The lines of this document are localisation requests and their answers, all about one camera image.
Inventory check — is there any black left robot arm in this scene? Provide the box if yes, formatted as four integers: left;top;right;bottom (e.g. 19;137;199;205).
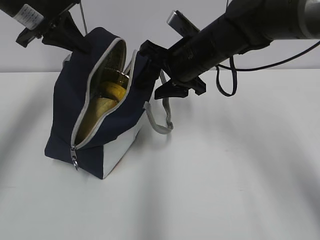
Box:
0;0;92;54

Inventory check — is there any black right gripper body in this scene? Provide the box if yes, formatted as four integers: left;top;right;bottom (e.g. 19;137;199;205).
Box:
139;37;230;95

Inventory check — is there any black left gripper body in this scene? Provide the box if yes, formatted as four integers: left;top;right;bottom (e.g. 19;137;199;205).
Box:
15;7;76;50

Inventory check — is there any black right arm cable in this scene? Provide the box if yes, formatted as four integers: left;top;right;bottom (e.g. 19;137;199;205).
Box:
215;41;320;96

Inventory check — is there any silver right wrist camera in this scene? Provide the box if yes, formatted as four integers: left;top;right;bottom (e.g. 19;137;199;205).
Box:
166;10;200;38

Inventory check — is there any yellow banana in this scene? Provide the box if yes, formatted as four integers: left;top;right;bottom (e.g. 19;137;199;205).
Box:
99;81;127;102

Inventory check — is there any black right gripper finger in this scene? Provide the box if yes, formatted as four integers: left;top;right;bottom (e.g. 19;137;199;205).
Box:
154;81;189;99
133;53;160;89

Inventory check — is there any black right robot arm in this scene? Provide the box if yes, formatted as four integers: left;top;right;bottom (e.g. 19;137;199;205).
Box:
136;0;320;99

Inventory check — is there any brown bread roll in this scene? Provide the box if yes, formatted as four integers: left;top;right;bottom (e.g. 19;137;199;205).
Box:
91;97;117;118

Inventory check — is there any navy and white lunch bag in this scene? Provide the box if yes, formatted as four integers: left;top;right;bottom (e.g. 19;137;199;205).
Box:
44;27;174;179

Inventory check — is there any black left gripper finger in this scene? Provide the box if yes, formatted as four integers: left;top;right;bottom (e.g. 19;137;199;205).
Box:
65;22;92;53

